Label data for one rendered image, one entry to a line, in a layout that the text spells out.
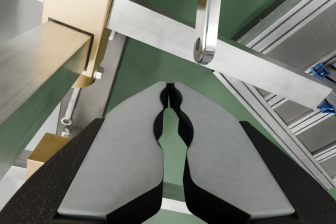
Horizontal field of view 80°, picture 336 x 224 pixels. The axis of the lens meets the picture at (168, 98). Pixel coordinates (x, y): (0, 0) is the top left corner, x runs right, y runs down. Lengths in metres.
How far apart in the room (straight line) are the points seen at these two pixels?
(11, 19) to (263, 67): 0.43
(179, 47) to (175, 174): 1.55
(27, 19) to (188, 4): 0.72
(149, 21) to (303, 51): 0.90
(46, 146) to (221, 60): 0.25
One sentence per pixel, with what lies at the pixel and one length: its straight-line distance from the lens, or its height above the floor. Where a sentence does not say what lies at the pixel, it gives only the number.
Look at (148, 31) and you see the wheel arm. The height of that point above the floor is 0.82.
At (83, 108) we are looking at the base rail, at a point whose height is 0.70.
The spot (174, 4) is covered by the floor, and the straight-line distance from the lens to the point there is 1.02.
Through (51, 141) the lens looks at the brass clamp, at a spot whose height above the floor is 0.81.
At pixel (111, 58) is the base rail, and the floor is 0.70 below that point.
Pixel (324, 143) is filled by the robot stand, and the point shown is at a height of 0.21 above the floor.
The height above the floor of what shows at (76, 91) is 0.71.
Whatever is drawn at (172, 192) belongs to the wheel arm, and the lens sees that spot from 0.37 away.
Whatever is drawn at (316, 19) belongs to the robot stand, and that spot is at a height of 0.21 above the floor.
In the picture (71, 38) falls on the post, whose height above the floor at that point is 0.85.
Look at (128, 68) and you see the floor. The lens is 1.13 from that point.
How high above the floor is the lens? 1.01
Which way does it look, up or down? 57 degrees down
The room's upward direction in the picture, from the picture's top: 177 degrees clockwise
